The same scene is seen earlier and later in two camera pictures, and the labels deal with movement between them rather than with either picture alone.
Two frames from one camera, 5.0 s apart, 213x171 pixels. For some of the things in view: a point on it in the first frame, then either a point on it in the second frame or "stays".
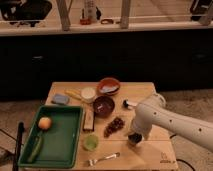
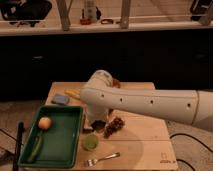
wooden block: [89, 120] stays
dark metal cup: [135, 138] → [97, 125]
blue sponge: [60, 99] stays
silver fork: [93, 162] stays
